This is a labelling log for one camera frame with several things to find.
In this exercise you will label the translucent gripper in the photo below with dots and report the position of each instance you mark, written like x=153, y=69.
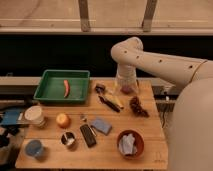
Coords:
x=126, y=85

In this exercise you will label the shiny metal cup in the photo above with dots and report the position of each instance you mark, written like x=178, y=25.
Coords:
x=68, y=139

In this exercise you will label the blue plastic cup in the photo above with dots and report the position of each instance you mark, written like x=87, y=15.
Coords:
x=34, y=148

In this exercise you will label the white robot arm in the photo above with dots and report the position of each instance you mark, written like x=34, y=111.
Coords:
x=191, y=135

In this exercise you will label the small dark round object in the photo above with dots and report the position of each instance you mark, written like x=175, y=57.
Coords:
x=100, y=88

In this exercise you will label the blue sponge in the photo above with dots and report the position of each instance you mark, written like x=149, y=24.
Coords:
x=101, y=125

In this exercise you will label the small metal clip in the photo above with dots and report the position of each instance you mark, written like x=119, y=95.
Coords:
x=83, y=118

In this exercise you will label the red bowl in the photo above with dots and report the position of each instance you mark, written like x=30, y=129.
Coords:
x=139, y=143

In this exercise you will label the crumpled white cloth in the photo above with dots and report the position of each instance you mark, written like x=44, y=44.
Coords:
x=126, y=145

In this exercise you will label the black rectangular remote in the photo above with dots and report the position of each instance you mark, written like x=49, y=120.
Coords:
x=88, y=135

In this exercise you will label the green plastic tray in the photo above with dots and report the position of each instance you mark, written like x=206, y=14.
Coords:
x=51, y=86

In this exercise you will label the orange apple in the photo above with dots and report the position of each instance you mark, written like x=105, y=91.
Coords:
x=63, y=120

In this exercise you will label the blue box at left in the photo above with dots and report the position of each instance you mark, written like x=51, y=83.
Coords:
x=11, y=116

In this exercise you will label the black handled brush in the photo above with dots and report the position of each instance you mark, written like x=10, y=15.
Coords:
x=109, y=104

